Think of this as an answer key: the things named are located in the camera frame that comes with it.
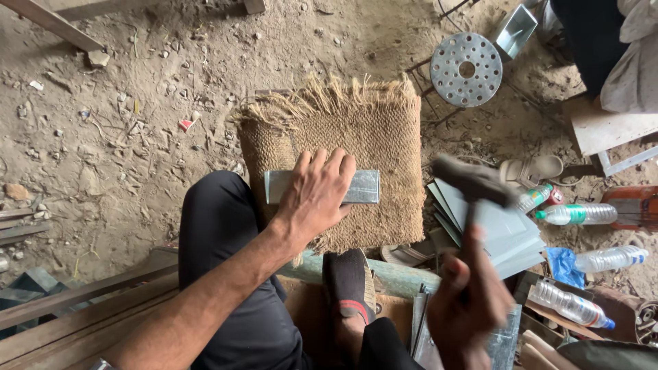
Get person's right hand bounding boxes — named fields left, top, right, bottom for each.
left=427, top=225, right=516, bottom=370

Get person's left hand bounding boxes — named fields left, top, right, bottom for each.
left=271, top=148, right=357, bottom=247

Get dark-headed hammer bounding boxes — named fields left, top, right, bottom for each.
left=431, top=154, right=521, bottom=247

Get galvanised metal strip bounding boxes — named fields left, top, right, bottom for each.
left=264, top=169, right=381, bottom=206

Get worn brown slipper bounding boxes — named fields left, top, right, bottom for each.
left=380, top=242, right=439, bottom=268

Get green painted beam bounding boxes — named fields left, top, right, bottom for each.
left=277, top=251, right=443, bottom=301

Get stack of grey metal sheets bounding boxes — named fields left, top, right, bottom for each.
left=427, top=177, right=549, bottom=281

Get galvanised sheets with rod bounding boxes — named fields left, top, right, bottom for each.
left=410, top=284, right=523, bottom=370

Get blue plastic bag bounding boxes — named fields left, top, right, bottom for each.
left=545, top=247, right=586, bottom=289

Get person's black-socked foot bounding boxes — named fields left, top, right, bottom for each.
left=322, top=249, right=379, bottom=360

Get small green-label plastic bottle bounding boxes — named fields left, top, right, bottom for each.
left=515, top=185, right=554, bottom=214

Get blue-cap clear plastic bottle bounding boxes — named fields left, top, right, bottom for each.
left=528, top=280, right=617, bottom=331

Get beige sandal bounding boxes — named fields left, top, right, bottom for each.
left=499, top=155, right=564, bottom=189

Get green-cap clear plastic bottle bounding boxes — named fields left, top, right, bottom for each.
left=535, top=203, right=619, bottom=226

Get burlap-covered block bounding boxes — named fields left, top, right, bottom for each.
left=232, top=73, right=427, bottom=256

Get crumpled blue-label plastic bottle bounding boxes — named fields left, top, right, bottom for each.
left=574, top=245, right=650, bottom=273

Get orange power tool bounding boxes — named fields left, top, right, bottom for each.
left=600, top=185, right=658, bottom=233

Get round metal motor part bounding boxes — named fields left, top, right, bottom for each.
left=634, top=300, right=658, bottom=346

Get perforated round metal disc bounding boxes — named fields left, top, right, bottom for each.
left=430, top=32, right=503, bottom=109

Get white wooden board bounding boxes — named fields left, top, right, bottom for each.
left=562, top=94, right=658, bottom=178

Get person's black trousers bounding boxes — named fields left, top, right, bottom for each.
left=177, top=170, right=427, bottom=370

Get shiny open metal box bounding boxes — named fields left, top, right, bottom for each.
left=488, top=4, right=539, bottom=62

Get white cloth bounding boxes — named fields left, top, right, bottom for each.
left=600, top=0, right=658, bottom=115

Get black fabric bundle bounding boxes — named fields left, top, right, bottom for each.
left=549, top=0, right=630, bottom=96

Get wooden planks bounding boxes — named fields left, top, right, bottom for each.
left=0, top=259, right=181, bottom=370

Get dark metal offcuts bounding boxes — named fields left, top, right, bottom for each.
left=0, top=266, right=68, bottom=311

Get thin wooden slats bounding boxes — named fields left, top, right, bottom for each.
left=0, top=207, right=53, bottom=246

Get brown stone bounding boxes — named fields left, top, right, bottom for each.
left=3, top=183, right=32, bottom=201

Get long wooden beam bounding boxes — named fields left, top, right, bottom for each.
left=0, top=0, right=155, bottom=52

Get bent wire frame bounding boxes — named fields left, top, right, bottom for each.
left=405, top=55, right=466, bottom=126

